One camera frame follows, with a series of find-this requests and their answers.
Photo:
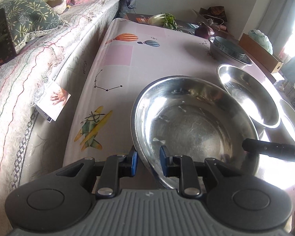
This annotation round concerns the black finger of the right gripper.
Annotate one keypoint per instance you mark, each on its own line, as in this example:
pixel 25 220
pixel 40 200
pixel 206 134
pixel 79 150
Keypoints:
pixel 276 150

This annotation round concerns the green lettuce cabbage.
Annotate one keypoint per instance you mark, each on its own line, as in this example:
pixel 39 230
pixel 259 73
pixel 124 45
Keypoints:
pixel 165 20

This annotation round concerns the green plastic bag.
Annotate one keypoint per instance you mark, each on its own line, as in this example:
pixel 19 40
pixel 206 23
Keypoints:
pixel 261 39

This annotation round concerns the white quilted mattress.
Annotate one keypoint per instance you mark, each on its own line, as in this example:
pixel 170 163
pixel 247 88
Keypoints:
pixel 30 146

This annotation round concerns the green floral pillow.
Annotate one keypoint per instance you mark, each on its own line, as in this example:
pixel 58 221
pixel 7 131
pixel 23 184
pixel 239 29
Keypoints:
pixel 29 19

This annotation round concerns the small steel bowl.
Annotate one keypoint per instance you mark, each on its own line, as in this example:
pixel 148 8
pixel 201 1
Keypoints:
pixel 223 57

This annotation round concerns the dark Philips appliance box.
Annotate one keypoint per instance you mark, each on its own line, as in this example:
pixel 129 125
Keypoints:
pixel 181 25

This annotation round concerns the brown cardboard box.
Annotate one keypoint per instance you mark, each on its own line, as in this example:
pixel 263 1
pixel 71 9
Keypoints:
pixel 271 62

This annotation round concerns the red onion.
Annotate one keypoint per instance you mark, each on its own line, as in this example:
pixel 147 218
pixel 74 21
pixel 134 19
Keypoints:
pixel 204 31

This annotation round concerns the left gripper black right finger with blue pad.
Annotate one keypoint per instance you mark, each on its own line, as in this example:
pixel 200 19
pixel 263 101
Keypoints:
pixel 211 170

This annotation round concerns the large steel bowl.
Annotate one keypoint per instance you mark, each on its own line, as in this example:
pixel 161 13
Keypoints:
pixel 192 117

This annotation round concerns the open cardboard box with clutter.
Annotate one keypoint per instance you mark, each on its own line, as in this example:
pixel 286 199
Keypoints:
pixel 215 18

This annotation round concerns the photo card booklet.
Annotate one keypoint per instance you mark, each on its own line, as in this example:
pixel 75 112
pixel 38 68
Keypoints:
pixel 50 100

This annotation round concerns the pink patterned tablecloth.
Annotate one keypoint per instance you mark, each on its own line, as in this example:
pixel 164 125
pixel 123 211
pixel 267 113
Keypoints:
pixel 130 58

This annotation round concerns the teal ceramic bowl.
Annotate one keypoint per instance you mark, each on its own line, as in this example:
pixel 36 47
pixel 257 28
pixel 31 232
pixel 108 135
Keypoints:
pixel 229 47

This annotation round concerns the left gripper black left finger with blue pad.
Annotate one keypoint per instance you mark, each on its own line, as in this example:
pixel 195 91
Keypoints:
pixel 102 176

